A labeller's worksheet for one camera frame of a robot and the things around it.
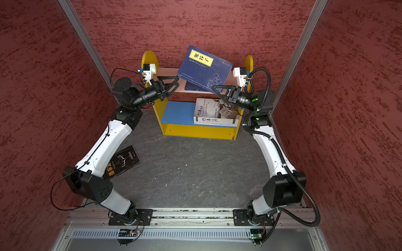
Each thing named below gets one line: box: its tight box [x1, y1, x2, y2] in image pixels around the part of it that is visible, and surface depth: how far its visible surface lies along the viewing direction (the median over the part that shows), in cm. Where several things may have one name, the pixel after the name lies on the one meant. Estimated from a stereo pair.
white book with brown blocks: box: [193, 119, 239, 127], surface depth 94 cm
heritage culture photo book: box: [193, 97, 240, 128], surface depth 94 cm
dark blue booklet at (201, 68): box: [175, 44, 234, 89], surface depth 59 cm
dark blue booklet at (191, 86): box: [184, 80, 215, 94], surface depth 59 cm
